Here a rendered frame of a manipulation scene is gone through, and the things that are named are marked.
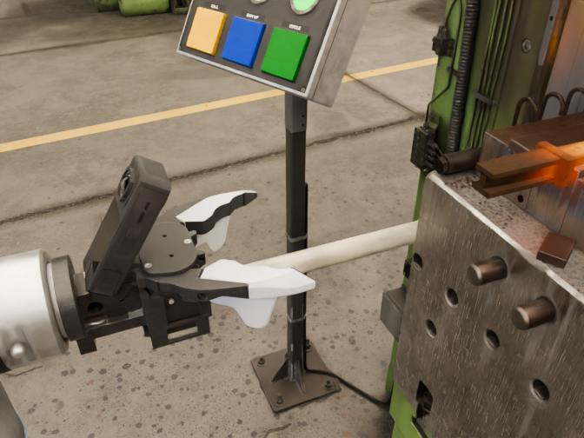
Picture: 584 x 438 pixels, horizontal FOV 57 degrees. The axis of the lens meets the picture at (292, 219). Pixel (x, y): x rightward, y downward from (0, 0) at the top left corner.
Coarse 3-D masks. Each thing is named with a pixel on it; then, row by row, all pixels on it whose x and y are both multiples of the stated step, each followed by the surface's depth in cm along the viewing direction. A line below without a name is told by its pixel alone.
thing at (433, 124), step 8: (432, 112) 104; (432, 120) 104; (440, 120) 102; (416, 128) 105; (424, 128) 103; (432, 128) 104; (416, 136) 105; (424, 136) 103; (432, 136) 103; (416, 144) 106; (424, 144) 104; (416, 152) 106; (424, 152) 104; (416, 160) 107; (424, 160) 106; (424, 168) 107
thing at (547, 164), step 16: (544, 144) 60; (576, 144) 62; (496, 160) 58; (512, 160) 58; (528, 160) 58; (544, 160) 58; (560, 160) 58; (576, 160) 58; (480, 176) 57; (496, 176) 56; (512, 176) 58; (528, 176) 59; (544, 176) 60; (560, 176) 59; (480, 192) 58; (496, 192) 57; (512, 192) 58
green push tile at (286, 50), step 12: (276, 36) 89; (288, 36) 87; (300, 36) 86; (276, 48) 89; (288, 48) 87; (300, 48) 86; (264, 60) 90; (276, 60) 89; (288, 60) 87; (300, 60) 86; (276, 72) 88; (288, 72) 87
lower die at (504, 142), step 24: (552, 120) 74; (576, 120) 74; (504, 144) 68; (528, 144) 66; (552, 144) 66; (576, 168) 59; (528, 192) 66; (552, 192) 63; (576, 192) 59; (552, 216) 63; (576, 216) 60; (576, 240) 61
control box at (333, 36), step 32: (192, 0) 102; (224, 0) 97; (256, 0) 92; (288, 0) 89; (320, 0) 85; (352, 0) 85; (224, 32) 97; (320, 32) 85; (352, 32) 88; (224, 64) 97; (256, 64) 92; (320, 64) 85; (320, 96) 88
